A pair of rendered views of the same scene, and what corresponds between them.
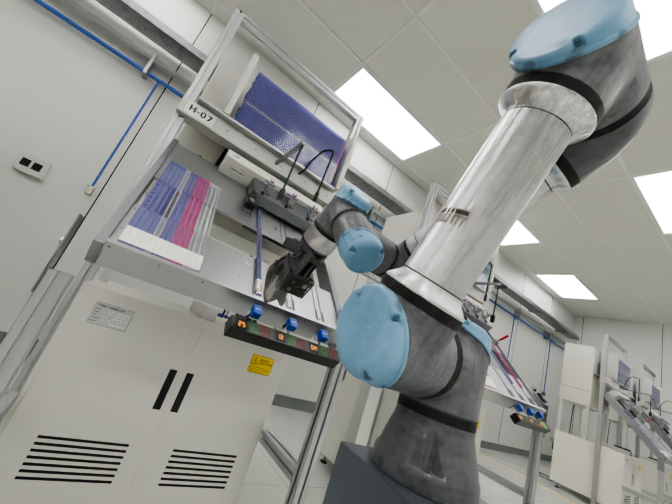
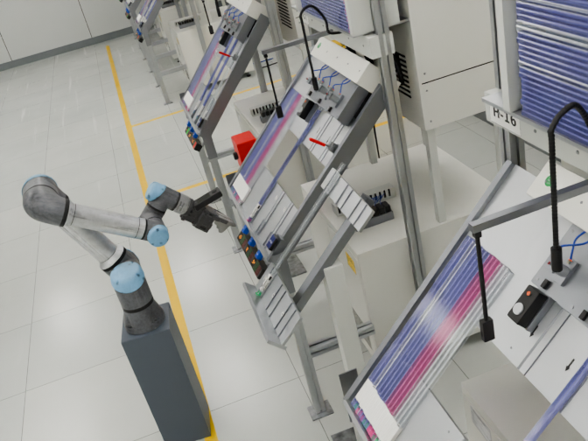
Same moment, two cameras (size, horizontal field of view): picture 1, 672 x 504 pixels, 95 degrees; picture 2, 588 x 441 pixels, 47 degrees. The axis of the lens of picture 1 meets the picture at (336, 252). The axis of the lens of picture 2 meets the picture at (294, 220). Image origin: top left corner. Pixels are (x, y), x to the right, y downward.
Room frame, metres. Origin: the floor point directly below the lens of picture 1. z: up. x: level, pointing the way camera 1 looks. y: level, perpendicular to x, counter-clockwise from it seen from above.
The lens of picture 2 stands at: (1.82, -1.99, 1.95)
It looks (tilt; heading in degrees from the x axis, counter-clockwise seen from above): 28 degrees down; 110
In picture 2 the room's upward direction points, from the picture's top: 14 degrees counter-clockwise
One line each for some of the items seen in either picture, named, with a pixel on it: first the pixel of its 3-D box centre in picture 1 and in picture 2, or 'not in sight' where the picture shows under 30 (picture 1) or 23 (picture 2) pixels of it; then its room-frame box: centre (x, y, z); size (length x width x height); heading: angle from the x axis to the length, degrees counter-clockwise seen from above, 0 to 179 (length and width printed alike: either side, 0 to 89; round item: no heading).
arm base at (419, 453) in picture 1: (429, 441); (141, 311); (0.50, -0.22, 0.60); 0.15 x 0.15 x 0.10
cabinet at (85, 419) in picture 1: (154, 385); (408, 253); (1.37, 0.50, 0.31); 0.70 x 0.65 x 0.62; 121
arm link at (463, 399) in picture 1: (444, 361); (129, 283); (0.50, -0.22, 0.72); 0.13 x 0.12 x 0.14; 125
